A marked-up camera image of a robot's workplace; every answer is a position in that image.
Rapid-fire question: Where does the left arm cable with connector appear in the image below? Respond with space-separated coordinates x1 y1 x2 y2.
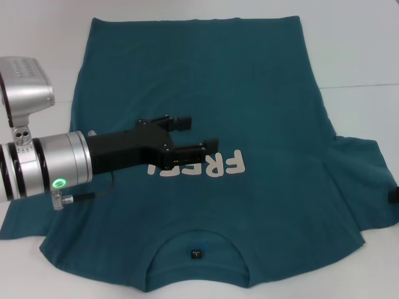
52 173 117 212

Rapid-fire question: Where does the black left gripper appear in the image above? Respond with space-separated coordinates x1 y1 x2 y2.
84 115 220 174

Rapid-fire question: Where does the teal t-shirt with FREE print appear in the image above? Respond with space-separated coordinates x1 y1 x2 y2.
0 16 399 285

